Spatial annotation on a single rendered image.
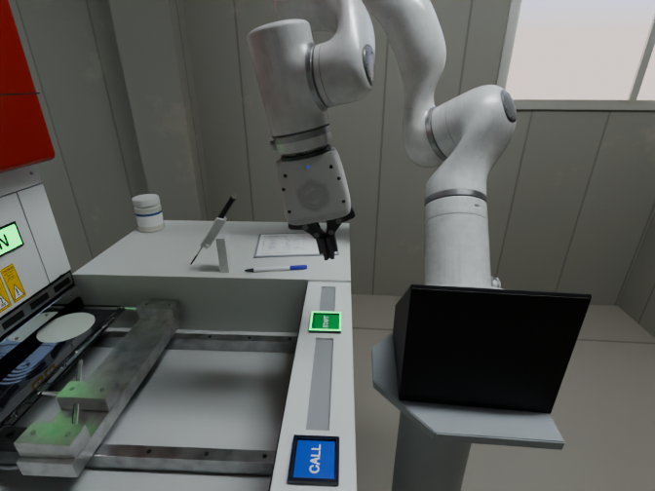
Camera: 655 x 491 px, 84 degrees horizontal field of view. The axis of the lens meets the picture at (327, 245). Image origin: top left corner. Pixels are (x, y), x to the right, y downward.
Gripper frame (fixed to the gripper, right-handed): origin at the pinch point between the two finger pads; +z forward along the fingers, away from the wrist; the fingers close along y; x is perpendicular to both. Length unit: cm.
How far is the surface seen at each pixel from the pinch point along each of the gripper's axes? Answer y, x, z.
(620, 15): 143, 157, -24
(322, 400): -3.3, -17.0, 15.6
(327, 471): -2.0, -27.4, 15.0
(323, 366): -3.5, -10.4, 15.5
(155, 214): -51, 41, -1
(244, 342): -23.5, 8.1, 22.6
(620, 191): 153, 158, 67
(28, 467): -45, -22, 15
